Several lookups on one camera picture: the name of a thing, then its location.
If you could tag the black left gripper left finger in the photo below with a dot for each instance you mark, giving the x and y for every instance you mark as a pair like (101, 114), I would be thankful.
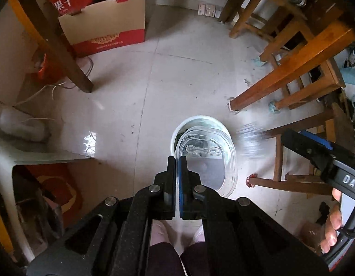
(113, 238)

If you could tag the wooden stool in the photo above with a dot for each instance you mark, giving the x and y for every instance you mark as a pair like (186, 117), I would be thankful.
(295, 173)

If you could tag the white round trash bin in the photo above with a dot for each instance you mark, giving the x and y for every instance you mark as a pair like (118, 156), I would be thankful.
(200, 126)

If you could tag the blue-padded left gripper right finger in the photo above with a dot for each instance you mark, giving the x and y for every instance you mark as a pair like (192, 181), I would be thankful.
(241, 238)

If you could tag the wooden dining table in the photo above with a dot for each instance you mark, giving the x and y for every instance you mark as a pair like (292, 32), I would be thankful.
(332, 40)

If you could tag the red and tan cardboard box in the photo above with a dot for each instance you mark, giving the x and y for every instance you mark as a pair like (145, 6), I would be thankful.
(105, 25)

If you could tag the white plastic stool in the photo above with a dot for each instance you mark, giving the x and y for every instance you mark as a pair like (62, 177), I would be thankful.
(11, 156)

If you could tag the clear plastic container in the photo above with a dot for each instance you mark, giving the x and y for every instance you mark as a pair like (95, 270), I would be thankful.
(207, 160)

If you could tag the person's right hand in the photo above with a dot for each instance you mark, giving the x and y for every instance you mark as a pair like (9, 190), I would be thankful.
(333, 223)

